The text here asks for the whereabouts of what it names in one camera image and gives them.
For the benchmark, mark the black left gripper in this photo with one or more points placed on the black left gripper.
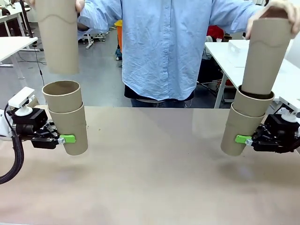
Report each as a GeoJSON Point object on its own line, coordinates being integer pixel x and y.
{"type": "Point", "coordinates": [28, 126]}

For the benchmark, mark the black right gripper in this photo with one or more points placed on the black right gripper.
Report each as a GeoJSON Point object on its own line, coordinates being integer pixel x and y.
{"type": "Point", "coordinates": [279, 133]}

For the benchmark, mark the beige paper cup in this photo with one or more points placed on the beige paper cup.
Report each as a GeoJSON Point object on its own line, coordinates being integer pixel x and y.
{"type": "Point", "coordinates": [70, 131]}
{"type": "Point", "coordinates": [63, 98]}
{"type": "Point", "coordinates": [264, 58]}
{"type": "Point", "coordinates": [236, 126]}
{"type": "Point", "coordinates": [58, 47]}
{"type": "Point", "coordinates": [248, 105]}

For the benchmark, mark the white plastic basket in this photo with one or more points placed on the white plastic basket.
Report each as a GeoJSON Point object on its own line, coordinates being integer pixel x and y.
{"type": "Point", "coordinates": [236, 51]}

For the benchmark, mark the person right forearm blue sleeve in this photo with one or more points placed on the person right forearm blue sleeve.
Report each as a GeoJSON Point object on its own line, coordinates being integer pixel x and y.
{"type": "Point", "coordinates": [100, 16]}

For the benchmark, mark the person left forearm blue sleeve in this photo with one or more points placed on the person left forearm blue sleeve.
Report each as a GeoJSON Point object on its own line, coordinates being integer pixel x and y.
{"type": "Point", "coordinates": [234, 14]}

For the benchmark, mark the person right hand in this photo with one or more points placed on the person right hand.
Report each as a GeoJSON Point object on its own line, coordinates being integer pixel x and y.
{"type": "Point", "coordinates": [80, 5]}

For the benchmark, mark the person left hand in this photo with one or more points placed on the person left hand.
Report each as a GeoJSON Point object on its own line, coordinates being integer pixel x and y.
{"type": "Point", "coordinates": [279, 5]}

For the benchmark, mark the large white side table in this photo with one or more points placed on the large white side table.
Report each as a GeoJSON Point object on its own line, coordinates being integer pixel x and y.
{"type": "Point", "coordinates": [290, 77]}

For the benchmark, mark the dark blue jeans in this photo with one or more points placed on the dark blue jeans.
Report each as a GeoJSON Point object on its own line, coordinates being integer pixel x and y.
{"type": "Point", "coordinates": [161, 103]}

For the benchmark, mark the red fabric object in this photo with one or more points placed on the red fabric object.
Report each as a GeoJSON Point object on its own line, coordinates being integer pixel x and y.
{"type": "Point", "coordinates": [215, 32]}

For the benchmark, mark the orange yellow bin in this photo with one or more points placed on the orange yellow bin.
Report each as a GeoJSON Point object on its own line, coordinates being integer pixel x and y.
{"type": "Point", "coordinates": [119, 35]}

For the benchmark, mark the person torso blue shirt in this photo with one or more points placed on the person torso blue shirt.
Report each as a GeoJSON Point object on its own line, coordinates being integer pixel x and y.
{"type": "Point", "coordinates": [161, 47]}

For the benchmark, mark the black stand pole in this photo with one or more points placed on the black stand pole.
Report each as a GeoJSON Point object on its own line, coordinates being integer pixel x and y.
{"type": "Point", "coordinates": [25, 18]}

